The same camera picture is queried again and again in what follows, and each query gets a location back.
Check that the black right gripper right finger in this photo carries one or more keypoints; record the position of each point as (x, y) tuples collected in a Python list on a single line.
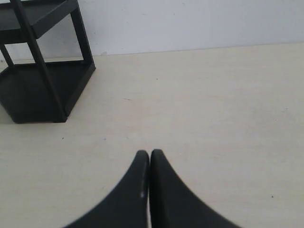
[(173, 204)]

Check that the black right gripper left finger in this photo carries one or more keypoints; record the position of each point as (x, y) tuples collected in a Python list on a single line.
[(126, 205)]

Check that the black metal shelf rack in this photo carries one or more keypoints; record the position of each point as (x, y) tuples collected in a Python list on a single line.
[(41, 91)]

